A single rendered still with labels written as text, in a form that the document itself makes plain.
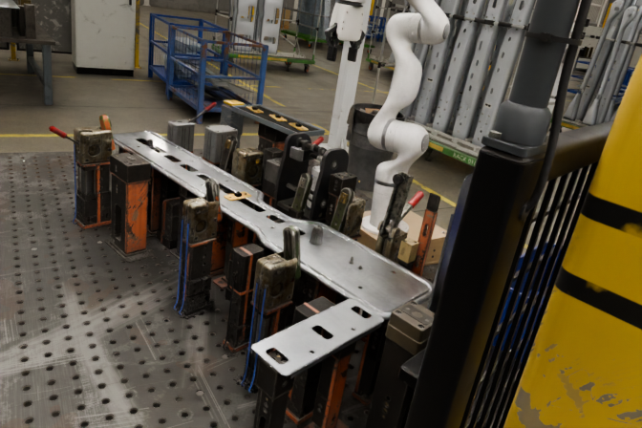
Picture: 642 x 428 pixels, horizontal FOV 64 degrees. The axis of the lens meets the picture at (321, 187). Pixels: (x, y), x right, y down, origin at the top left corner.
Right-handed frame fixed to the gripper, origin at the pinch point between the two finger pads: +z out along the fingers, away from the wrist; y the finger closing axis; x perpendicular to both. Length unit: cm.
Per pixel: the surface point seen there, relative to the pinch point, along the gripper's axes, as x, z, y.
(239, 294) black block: 18, 57, 45
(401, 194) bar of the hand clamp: 36.8, 28.1, 10.5
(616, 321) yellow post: 99, 2, 78
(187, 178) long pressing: -30, 45, 31
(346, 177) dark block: 13.0, 32.8, 4.4
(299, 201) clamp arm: 3.7, 42.7, 13.1
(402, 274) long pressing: 47, 45, 18
